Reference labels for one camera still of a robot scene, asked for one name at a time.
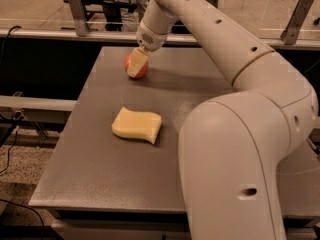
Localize metal rail behind table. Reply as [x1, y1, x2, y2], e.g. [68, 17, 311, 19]
[10, 28, 320, 51]

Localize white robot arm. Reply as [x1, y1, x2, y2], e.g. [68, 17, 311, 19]
[133, 0, 318, 240]

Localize black cable left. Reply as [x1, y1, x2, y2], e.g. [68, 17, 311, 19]
[0, 25, 23, 72]

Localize yellow sponge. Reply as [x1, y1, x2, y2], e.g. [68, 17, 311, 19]
[112, 107, 162, 144]

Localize metal side beam left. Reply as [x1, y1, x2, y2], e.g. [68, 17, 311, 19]
[0, 95, 76, 112]

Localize right metal bracket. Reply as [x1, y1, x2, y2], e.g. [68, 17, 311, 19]
[280, 0, 314, 45]

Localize person legs in background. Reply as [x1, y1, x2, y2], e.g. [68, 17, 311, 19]
[115, 0, 149, 32]

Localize red apple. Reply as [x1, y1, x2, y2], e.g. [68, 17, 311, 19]
[124, 54, 149, 79]

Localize left metal bracket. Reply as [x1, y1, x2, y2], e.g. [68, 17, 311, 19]
[67, 0, 89, 37]

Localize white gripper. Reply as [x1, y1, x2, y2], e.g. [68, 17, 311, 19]
[127, 20, 169, 77]

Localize metal bracket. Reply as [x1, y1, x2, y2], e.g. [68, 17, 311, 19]
[67, 0, 89, 37]
[280, 0, 314, 45]

